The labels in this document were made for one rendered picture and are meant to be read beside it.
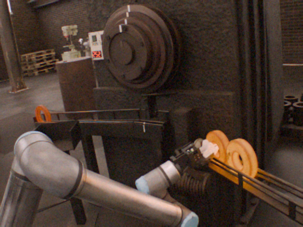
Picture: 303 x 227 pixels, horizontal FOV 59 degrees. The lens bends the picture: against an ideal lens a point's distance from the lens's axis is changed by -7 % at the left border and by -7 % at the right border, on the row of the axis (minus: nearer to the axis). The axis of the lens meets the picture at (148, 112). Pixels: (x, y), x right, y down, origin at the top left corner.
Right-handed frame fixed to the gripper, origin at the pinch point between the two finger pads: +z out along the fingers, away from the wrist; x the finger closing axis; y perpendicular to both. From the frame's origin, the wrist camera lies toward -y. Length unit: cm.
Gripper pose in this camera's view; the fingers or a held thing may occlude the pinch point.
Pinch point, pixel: (217, 147)
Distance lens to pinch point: 119.8
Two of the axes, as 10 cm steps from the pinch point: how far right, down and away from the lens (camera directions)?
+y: -4.0, -8.4, -3.7
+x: -3.3, -2.4, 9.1
